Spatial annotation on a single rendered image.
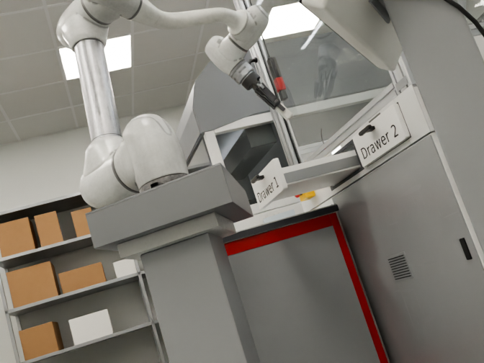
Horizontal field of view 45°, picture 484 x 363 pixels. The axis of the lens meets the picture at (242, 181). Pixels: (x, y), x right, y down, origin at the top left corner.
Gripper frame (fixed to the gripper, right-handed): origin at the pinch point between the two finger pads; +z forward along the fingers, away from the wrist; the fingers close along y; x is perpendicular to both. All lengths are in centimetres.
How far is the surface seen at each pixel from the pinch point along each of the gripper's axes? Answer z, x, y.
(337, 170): 30.3, -9.8, 32.9
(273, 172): 15.3, -25.9, 35.9
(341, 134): 22.7, 2.5, 24.4
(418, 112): 34, 10, 69
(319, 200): 34.8, -14.8, -8.6
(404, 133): 36, 5, 63
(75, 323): -34, -200, -317
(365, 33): 13, -4, 116
